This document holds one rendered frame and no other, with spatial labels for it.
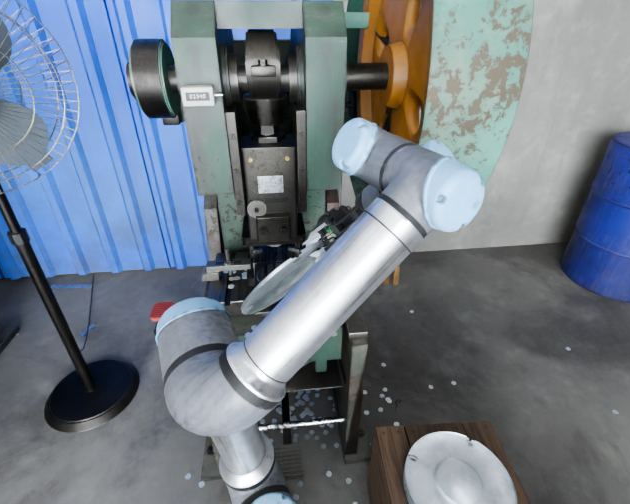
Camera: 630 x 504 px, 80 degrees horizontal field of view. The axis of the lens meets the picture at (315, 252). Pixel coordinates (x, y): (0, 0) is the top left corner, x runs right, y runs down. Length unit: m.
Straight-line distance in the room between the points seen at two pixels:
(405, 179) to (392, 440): 1.01
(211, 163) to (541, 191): 2.49
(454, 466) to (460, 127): 0.92
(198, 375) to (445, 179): 0.37
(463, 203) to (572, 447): 1.64
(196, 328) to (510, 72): 0.69
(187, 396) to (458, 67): 0.67
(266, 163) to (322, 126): 0.19
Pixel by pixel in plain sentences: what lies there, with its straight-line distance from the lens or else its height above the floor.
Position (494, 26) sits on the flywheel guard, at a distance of 0.81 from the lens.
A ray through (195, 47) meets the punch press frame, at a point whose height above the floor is 1.41.
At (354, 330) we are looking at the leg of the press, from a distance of 1.20.
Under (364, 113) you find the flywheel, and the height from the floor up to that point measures 1.18.
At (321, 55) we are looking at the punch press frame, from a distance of 0.98.
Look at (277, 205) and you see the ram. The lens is 1.12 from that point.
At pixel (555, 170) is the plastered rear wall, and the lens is 3.08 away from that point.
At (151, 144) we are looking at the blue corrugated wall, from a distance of 2.37.
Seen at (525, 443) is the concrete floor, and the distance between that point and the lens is 1.91.
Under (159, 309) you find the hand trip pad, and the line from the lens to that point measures 1.17.
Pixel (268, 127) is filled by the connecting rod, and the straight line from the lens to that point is 1.10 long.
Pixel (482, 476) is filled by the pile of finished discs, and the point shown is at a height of 0.39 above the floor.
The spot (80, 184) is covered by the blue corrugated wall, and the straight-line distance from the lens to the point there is 2.62.
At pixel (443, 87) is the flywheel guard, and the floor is 1.36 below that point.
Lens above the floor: 1.47
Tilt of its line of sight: 32 degrees down
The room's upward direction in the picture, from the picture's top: straight up
